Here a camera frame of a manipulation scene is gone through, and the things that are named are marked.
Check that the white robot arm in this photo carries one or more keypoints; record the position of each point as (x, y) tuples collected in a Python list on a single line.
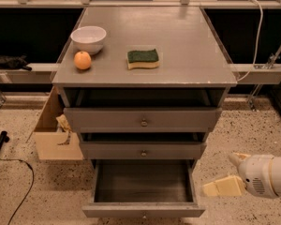
[(275, 176)]

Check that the black cloth on rail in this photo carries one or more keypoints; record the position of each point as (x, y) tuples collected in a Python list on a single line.
[(13, 62)]

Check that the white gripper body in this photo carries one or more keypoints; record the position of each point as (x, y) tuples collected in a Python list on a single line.
[(255, 172)]

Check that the metal frame rail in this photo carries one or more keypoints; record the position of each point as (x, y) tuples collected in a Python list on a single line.
[(40, 74)]

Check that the grey bottom drawer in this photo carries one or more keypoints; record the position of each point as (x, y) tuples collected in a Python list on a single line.
[(160, 188)]

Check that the grey top drawer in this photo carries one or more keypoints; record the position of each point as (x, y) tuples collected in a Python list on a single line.
[(141, 120)]

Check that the grey middle drawer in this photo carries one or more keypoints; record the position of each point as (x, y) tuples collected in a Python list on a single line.
[(179, 145)]

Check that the grey drawer cabinet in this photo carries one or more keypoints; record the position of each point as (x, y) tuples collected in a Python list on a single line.
[(192, 72)]

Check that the orange fruit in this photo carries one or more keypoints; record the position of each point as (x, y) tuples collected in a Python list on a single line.
[(82, 60)]

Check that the white ceramic bowl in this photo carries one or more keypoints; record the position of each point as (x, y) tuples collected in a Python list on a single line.
[(89, 39)]

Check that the green yellow sponge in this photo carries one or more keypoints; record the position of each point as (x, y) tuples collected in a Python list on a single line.
[(142, 59)]

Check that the cardboard box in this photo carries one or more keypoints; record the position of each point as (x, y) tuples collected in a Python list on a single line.
[(52, 142)]

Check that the grey drawer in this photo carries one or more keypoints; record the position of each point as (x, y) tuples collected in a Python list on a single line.
[(141, 120), (160, 188), (179, 145)]

